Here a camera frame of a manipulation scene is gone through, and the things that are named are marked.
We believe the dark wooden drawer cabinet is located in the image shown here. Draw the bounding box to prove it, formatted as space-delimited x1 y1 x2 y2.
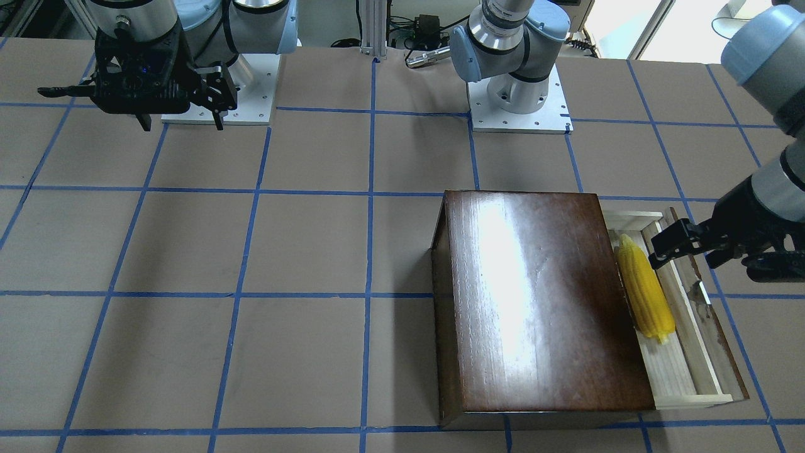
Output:
431 190 656 430

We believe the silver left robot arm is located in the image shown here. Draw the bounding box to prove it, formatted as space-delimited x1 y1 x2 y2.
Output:
449 1 804 282

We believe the yellow toy corn cob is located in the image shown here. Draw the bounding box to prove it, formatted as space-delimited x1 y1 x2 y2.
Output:
616 234 676 345

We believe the black power adapter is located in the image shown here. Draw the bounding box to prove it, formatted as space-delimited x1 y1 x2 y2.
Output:
413 14 441 42

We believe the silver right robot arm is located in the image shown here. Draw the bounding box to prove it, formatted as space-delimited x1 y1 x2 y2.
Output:
65 1 299 131

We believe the aluminium extrusion post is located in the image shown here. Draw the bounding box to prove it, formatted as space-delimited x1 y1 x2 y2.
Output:
356 1 390 63

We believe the black cables bundle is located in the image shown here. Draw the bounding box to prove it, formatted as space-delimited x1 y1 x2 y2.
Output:
330 9 504 51

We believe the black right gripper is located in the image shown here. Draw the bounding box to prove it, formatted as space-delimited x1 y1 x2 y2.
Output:
93 31 238 132

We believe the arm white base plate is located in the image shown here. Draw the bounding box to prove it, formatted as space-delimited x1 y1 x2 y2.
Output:
467 65 574 134
160 53 280 126

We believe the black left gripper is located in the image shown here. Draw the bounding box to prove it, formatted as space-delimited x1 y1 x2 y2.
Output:
648 173 799 270

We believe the wooden drawer with white handle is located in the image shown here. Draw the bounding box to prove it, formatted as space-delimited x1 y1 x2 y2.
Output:
602 206 750 411

